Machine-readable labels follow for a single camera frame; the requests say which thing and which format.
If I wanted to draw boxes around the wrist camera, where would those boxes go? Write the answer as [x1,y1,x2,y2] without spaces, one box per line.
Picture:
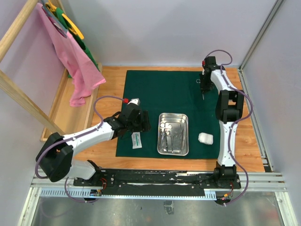
[202,56,217,69]
[129,98,140,106]

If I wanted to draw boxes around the dark green surgical cloth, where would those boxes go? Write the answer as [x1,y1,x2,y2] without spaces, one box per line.
[116,70,220,159]

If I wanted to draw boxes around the wooden clothes rack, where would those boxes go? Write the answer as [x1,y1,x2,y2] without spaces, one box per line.
[0,9,93,148]

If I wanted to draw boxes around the yellow hanger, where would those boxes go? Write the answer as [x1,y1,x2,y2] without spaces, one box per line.
[46,0,84,40]

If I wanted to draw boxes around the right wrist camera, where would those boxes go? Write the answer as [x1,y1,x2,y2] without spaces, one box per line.
[202,56,217,69]

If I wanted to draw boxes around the grey slotted cable duct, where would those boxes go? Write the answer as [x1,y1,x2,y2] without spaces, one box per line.
[40,188,217,201]

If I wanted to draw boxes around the steel forceps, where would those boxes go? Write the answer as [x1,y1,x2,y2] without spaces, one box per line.
[196,79,206,100]

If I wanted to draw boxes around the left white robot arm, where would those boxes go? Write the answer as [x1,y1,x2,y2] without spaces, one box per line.
[35,102,151,186]

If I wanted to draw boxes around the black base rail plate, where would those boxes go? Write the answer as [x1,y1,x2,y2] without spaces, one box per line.
[73,169,241,195]

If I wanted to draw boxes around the green garment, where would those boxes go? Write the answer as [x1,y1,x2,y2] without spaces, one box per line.
[55,8,100,70]

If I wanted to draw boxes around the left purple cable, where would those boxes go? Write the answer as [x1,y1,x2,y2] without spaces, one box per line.
[34,96,129,203]

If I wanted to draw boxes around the steel surgical instruments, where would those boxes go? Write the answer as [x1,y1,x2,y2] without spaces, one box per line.
[158,122,184,154]

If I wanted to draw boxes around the steel instrument tray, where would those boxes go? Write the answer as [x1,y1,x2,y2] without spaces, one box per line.
[157,113,189,156]

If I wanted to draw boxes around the grey hanger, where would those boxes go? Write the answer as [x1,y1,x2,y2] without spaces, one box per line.
[41,0,67,38]

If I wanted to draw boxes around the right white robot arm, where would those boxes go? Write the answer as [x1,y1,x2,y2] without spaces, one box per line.
[200,67,244,188]

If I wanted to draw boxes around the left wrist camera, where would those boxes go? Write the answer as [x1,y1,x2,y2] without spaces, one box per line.
[129,98,140,106]

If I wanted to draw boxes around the white cotton balls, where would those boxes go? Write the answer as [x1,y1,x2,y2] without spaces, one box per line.
[198,133,214,145]

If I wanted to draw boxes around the pink shirt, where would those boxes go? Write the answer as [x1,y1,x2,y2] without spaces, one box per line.
[36,3,106,107]

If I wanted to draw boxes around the green white packet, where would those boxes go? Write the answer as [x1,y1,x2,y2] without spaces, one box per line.
[131,132,142,149]

